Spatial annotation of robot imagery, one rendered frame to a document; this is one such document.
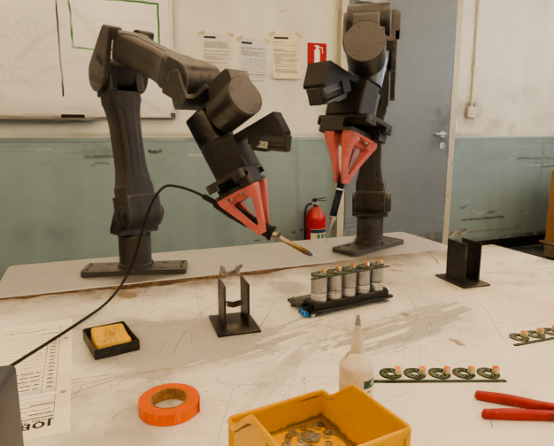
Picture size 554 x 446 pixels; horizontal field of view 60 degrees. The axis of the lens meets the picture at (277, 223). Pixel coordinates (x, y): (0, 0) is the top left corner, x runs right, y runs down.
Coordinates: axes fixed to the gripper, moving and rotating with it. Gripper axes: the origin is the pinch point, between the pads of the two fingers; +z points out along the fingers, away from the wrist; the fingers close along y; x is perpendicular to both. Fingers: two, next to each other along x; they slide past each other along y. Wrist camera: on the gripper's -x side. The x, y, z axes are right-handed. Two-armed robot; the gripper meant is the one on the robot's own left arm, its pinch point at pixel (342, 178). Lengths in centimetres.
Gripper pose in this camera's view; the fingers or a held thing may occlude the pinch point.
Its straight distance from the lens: 75.4
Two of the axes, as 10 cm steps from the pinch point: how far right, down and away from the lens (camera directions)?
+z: -2.2, 9.7, -0.3
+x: 7.0, 1.8, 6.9
